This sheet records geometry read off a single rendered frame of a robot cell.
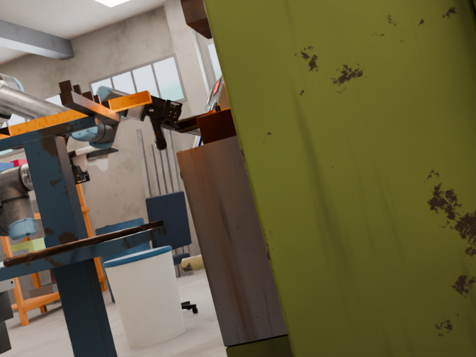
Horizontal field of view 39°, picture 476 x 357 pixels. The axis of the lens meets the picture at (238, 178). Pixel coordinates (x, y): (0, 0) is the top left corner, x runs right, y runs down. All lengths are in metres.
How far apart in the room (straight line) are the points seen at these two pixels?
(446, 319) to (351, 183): 0.27
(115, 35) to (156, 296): 6.21
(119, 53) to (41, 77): 1.35
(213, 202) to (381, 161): 0.46
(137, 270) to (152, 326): 0.38
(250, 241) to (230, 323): 0.19
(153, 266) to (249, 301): 3.04
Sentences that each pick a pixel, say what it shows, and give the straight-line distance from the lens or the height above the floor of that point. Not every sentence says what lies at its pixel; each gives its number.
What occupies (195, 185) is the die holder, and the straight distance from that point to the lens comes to 1.48.
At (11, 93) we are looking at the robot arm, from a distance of 2.14.
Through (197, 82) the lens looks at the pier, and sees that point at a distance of 9.32.
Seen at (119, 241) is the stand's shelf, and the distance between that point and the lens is 1.04.
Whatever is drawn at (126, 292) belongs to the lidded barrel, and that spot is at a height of 0.37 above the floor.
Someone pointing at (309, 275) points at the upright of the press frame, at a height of 0.62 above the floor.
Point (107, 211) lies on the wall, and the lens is 10.14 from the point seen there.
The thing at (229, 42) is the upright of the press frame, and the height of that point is 1.05.
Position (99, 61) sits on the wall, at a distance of 10.24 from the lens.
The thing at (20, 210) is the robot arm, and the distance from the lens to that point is 1.88.
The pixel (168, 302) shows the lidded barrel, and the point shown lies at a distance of 4.57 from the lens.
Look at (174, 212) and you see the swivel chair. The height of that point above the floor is 0.82.
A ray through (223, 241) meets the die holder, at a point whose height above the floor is 0.70.
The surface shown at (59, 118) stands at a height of 1.02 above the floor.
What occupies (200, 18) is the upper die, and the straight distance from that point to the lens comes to 1.67.
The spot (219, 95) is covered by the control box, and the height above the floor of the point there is 1.11.
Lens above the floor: 0.77
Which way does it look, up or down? 2 degrees up
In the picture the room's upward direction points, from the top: 14 degrees counter-clockwise
